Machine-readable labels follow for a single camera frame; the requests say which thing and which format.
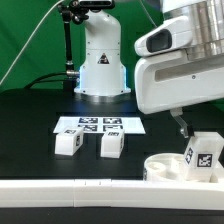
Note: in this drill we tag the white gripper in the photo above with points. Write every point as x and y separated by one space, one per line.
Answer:
170 80

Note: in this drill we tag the white round stool seat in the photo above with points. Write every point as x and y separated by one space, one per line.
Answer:
172 167

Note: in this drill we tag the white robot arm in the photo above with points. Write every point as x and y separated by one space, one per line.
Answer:
102 74

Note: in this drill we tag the white marker sheet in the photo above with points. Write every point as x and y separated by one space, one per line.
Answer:
131 125

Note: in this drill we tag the white L-shaped fence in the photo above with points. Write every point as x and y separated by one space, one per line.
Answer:
115 193

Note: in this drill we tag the black camera stand pole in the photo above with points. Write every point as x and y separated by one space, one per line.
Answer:
76 12

